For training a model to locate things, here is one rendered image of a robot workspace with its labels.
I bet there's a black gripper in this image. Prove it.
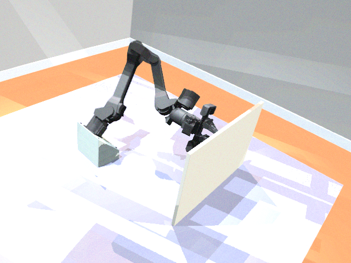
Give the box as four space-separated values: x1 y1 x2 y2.
180 104 218 152

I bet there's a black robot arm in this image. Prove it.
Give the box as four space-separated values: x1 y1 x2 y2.
83 41 201 138

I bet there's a cream flat panel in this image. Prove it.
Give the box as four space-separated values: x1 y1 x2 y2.
171 101 264 226

